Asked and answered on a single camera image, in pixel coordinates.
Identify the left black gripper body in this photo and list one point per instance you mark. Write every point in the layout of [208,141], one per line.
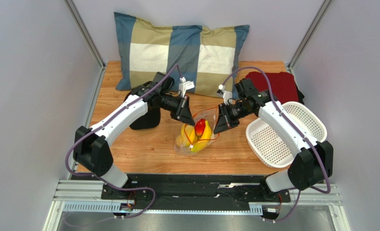
[170,103]

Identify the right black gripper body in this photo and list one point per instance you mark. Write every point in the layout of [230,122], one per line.
[224,113]

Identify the red toy bell pepper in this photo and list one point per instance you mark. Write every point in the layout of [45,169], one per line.
[200,127]

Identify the yellow toy mango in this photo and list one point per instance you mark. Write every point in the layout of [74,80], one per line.
[186,137]

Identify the yellow toy banana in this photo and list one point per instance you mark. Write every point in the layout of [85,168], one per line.
[203,141]

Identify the clear zip top bag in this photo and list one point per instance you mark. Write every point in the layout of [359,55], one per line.
[211,116]

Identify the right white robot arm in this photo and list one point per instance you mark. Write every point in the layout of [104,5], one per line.
[312,163]

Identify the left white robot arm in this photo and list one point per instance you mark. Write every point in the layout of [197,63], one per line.
[92,145]

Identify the black baseball cap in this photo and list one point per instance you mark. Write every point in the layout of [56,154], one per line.
[152,118]

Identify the white perforated plastic basket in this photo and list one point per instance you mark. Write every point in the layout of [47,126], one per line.
[270,148]

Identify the dark red folded cloth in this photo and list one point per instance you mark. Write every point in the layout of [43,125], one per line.
[283,85]

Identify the checkered blue beige pillow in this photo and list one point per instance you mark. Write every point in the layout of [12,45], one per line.
[207,57]

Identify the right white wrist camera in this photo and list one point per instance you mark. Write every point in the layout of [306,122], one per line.
[224,94]

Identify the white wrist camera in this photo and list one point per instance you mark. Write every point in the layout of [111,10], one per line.
[224,94]
[184,86]

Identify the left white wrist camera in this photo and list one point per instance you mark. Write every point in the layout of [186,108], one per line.
[184,86]

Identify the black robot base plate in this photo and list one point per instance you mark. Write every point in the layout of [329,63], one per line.
[194,192]

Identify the aluminium frame rail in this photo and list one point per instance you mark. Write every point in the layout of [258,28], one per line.
[85,196]

